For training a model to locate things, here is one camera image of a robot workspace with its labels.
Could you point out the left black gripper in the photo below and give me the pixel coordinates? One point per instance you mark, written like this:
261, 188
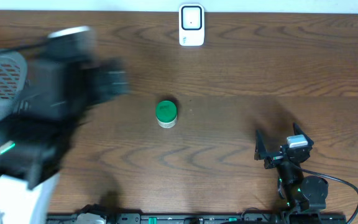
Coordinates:
111, 72

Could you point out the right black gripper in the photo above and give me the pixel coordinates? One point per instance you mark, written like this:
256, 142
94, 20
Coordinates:
261, 152

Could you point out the green lid jar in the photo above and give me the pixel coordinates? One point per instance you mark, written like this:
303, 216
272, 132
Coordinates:
166, 114

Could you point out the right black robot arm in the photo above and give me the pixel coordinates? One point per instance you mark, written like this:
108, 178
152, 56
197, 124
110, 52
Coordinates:
306, 196

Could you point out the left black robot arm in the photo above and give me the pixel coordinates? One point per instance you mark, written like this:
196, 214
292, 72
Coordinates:
37, 131

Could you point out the white barcode scanner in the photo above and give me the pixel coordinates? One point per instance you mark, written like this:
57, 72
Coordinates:
191, 25

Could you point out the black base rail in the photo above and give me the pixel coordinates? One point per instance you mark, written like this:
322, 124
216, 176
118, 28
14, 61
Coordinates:
135, 218

